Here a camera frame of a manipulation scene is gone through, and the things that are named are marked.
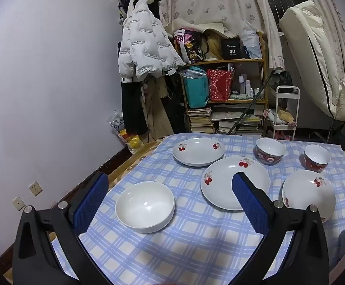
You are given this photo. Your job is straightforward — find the printed shopping bag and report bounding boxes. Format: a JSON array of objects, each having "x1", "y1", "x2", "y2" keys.
[{"x1": 173, "y1": 28, "x2": 209, "y2": 63}]

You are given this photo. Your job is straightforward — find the teal bag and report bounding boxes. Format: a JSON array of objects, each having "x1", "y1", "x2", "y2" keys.
[{"x1": 181, "y1": 67, "x2": 210, "y2": 109}]

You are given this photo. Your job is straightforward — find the beige hanging garment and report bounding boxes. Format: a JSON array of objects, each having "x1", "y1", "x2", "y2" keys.
[{"x1": 141, "y1": 76, "x2": 175, "y2": 142}]

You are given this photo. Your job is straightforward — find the cream padded chair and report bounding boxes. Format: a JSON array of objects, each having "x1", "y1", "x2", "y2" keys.
[{"x1": 279, "y1": 0, "x2": 345, "y2": 123}]

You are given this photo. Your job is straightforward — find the clear bag yellow contents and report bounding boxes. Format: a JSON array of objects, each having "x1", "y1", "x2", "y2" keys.
[{"x1": 108, "y1": 110, "x2": 145, "y2": 155}]

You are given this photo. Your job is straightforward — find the row of toiletry bottles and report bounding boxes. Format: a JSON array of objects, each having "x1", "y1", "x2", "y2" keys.
[{"x1": 237, "y1": 75, "x2": 261, "y2": 99}]

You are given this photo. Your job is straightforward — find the black hanging garment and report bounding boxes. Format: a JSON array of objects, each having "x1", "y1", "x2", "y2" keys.
[
  {"x1": 121, "y1": 77, "x2": 149, "y2": 137},
  {"x1": 163, "y1": 71, "x2": 188, "y2": 134}
]

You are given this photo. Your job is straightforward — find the tan bag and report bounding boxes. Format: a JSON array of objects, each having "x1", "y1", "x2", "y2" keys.
[{"x1": 204, "y1": 29, "x2": 225, "y2": 62}]

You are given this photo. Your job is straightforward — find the white bowl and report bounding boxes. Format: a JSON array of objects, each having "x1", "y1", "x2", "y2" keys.
[{"x1": 115, "y1": 181, "x2": 175, "y2": 234}]

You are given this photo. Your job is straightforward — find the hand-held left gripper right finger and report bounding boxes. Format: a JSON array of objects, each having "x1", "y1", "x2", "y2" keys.
[{"x1": 232, "y1": 171, "x2": 332, "y2": 285}]

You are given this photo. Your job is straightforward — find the wooden shelf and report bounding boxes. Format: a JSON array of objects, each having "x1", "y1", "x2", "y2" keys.
[{"x1": 172, "y1": 31, "x2": 268, "y2": 135}]

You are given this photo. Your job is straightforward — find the white puffer jacket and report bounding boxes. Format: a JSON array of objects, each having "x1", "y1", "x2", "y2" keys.
[{"x1": 118, "y1": 0, "x2": 188, "y2": 82}]

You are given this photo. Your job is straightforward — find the stack of books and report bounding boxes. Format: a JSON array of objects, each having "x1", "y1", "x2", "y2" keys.
[
  {"x1": 216, "y1": 113, "x2": 264, "y2": 136},
  {"x1": 187, "y1": 108, "x2": 215, "y2": 134}
]

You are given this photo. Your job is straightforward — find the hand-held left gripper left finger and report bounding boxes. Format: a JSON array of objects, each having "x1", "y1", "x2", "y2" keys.
[{"x1": 12, "y1": 171, "x2": 114, "y2": 285}]

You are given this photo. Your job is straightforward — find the dark pole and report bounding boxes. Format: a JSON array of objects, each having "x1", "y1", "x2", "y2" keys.
[{"x1": 227, "y1": 71, "x2": 276, "y2": 136}]

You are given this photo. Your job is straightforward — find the blue checked tablecloth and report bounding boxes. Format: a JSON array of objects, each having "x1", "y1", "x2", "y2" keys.
[{"x1": 51, "y1": 133, "x2": 345, "y2": 285}]

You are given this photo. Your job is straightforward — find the white trolley cart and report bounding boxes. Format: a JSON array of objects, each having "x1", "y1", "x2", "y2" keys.
[{"x1": 263, "y1": 85, "x2": 301, "y2": 142}]

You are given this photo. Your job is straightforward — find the black backpack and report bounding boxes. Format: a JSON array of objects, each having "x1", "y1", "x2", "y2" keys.
[{"x1": 271, "y1": 71, "x2": 293, "y2": 108}]

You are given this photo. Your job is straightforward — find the red patterned bag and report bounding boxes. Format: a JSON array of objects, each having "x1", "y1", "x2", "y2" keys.
[{"x1": 206, "y1": 69, "x2": 235, "y2": 102}]

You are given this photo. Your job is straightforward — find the white cherry print plate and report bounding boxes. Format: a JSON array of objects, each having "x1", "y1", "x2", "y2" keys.
[
  {"x1": 172, "y1": 138, "x2": 225, "y2": 167},
  {"x1": 282, "y1": 170, "x2": 336, "y2": 224},
  {"x1": 200, "y1": 156, "x2": 271, "y2": 211}
]

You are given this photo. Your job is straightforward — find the black box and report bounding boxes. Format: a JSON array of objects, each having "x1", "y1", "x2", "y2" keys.
[{"x1": 221, "y1": 37, "x2": 244, "y2": 60}]

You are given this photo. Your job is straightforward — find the red patterned bowl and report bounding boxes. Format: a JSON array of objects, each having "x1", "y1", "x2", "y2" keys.
[
  {"x1": 256, "y1": 137, "x2": 286, "y2": 166},
  {"x1": 304, "y1": 144, "x2": 331, "y2": 172}
]

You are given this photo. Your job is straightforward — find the white plastic bag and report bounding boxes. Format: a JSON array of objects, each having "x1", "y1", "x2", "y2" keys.
[{"x1": 239, "y1": 20, "x2": 264, "y2": 60}]

